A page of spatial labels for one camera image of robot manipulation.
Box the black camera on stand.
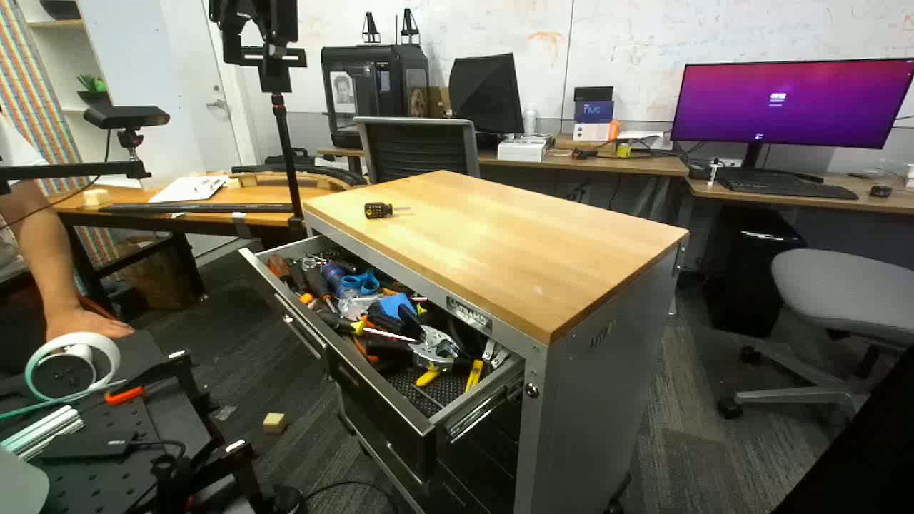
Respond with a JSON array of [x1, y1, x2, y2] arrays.
[[84, 104, 168, 151]]

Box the black monitor back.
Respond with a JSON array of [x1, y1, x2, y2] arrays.
[[448, 54, 524, 138]]

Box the purple screen computer monitor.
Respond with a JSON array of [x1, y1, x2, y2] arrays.
[[672, 58, 914, 150]]

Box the long wooden office desk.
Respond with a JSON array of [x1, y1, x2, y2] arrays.
[[481, 151, 914, 218]]

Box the black perforated breadboard table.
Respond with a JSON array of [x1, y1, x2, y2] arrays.
[[0, 339, 284, 514]]

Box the light grey swivel chair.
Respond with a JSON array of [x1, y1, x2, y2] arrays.
[[716, 249, 914, 421]]

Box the person's forearm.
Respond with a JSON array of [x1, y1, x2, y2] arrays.
[[2, 184, 79, 317]]

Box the yellow handled pliers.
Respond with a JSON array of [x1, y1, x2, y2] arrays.
[[414, 357, 485, 392]]

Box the black camera tripod stand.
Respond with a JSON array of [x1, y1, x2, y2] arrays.
[[208, 0, 305, 218]]

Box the blue handled tool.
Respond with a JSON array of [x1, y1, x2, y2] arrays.
[[369, 294, 419, 334]]

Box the white tape roll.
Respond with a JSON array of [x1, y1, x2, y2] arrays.
[[22, 332, 121, 401]]

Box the grey tool cabinet wooden top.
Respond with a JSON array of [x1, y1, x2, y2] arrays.
[[305, 172, 686, 514]]

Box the wooden side table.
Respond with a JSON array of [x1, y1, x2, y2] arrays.
[[52, 172, 351, 235]]

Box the blue and white box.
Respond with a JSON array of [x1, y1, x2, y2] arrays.
[[574, 85, 615, 144]]

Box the grey top drawer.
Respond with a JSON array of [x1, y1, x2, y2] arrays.
[[241, 235, 524, 474]]

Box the black mouse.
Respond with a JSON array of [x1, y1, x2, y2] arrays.
[[868, 187, 893, 201]]

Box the person's hand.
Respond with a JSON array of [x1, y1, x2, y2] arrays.
[[47, 308, 131, 339]]

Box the black keyboard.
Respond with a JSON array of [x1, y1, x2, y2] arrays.
[[721, 172, 856, 201]]

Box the small wooden block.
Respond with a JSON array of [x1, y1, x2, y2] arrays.
[[259, 411, 289, 434]]

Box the black computer tower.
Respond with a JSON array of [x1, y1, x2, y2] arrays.
[[319, 42, 428, 150]]

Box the grey mesh office chair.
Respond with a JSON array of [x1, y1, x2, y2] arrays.
[[356, 118, 481, 184]]

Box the white papers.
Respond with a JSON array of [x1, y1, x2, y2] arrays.
[[151, 174, 227, 202]]

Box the small black stubby screwdriver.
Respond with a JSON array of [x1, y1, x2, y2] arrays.
[[362, 202, 395, 221]]

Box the white box on desk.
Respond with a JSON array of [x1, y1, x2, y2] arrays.
[[498, 138, 549, 162]]

